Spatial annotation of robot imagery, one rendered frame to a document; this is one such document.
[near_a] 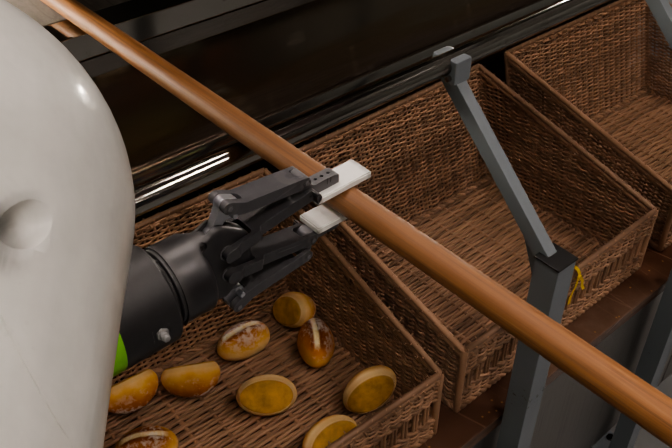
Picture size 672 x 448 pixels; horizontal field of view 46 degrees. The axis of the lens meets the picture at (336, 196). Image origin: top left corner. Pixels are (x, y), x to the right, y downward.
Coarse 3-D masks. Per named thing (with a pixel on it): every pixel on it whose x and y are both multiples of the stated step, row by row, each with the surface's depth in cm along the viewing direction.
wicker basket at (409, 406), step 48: (144, 240) 131; (288, 288) 153; (336, 288) 137; (192, 336) 142; (288, 336) 145; (336, 336) 145; (384, 336) 130; (240, 384) 137; (336, 384) 137; (432, 384) 120; (192, 432) 130; (240, 432) 129; (288, 432) 129; (384, 432) 119; (432, 432) 129
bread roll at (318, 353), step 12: (312, 324) 141; (324, 324) 142; (300, 336) 141; (312, 336) 138; (324, 336) 139; (300, 348) 140; (312, 348) 138; (324, 348) 138; (312, 360) 138; (324, 360) 138
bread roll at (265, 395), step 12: (252, 384) 129; (264, 384) 129; (276, 384) 130; (288, 384) 130; (240, 396) 129; (252, 396) 129; (264, 396) 129; (276, 396) 130; (288, 396) 130; (252, 408) 129; (264, 408) 129; (276, 408) 129; (288, 408) 131
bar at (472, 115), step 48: (576, 0) 122; (480, 48) 110; (384, 96) 101; (240, 144) 91; (480, 144) 110; (144, 192) 84; (528, 240) 110; (528, 384) 122; (528, 432) 131; (624, 432) 181
